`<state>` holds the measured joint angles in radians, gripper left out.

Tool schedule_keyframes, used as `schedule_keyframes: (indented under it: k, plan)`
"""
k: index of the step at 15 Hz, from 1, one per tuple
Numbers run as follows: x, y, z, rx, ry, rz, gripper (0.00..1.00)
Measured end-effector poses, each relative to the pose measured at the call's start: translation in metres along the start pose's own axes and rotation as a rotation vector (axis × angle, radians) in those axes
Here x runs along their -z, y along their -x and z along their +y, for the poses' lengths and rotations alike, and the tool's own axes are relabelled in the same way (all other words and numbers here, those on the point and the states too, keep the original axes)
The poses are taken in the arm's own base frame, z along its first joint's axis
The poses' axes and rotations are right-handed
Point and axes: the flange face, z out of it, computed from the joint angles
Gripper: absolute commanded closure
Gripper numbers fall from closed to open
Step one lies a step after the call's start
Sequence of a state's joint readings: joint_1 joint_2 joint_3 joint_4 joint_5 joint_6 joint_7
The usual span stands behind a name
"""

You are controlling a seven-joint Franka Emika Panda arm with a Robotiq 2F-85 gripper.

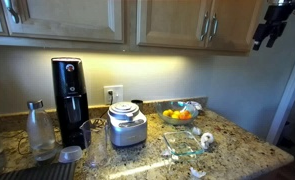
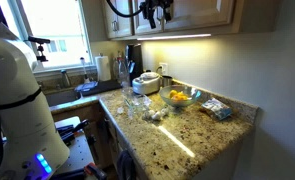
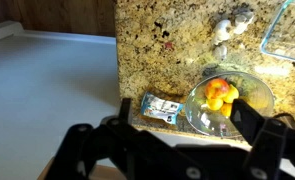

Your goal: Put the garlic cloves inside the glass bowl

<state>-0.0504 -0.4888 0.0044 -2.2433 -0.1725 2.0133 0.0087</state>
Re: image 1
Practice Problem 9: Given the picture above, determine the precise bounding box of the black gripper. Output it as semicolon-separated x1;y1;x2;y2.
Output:
252;3;293;52

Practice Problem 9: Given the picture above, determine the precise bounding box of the large white garlic clove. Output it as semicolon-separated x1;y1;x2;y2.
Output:
201;132;215;144

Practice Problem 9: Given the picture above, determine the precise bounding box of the small white garlic clove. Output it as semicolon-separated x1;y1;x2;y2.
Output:
191;126;203;136

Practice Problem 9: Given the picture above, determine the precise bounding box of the round glass bowl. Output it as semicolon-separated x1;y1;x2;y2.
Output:
155;100;200;126

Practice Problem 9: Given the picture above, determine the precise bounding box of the white garlic peel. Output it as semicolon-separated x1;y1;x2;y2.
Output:
189;167;207;179

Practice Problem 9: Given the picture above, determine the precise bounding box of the blue white snack bag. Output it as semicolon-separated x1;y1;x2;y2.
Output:
186;100;204;112

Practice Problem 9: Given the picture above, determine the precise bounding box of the orange fruit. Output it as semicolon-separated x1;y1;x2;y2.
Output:
178;110;193;121

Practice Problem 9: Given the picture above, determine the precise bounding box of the square glass dish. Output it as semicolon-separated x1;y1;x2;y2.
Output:
162;130;205;158

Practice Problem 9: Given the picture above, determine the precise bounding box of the small black cup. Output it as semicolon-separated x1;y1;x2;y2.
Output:
130;99;144;114

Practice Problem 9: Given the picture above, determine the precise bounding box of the silver food processor base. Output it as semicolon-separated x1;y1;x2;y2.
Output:
107;101;148;148

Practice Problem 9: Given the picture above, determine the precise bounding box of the wide wooden cabinet door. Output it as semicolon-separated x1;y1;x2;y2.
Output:
0;0;125;44

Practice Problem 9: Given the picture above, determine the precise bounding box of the clear plastic measuring cup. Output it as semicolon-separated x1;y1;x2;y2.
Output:
79;118;110;168

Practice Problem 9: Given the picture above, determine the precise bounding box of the black soda maker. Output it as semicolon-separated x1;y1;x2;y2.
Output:
50;56;91;150

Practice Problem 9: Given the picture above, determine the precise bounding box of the clear bottle with silver cap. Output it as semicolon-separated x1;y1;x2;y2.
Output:
25;99;58;162

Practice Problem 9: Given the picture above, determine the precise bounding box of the black ribbed drying mat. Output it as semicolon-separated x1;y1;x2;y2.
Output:
0;161;77;180

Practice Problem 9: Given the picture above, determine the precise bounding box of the metal cabinet handle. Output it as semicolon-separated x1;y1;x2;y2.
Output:
208;12;219;42
3;0;21;25
199;11;211;42

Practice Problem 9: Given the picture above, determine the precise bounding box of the white door frame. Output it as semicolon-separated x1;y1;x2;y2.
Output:
266;33;295;146

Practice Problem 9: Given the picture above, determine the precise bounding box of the white wall outlet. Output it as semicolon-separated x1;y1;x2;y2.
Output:
103;84;124;106

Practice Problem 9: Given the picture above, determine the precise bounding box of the black plug and cord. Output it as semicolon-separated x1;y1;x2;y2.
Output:
92;89;115;129

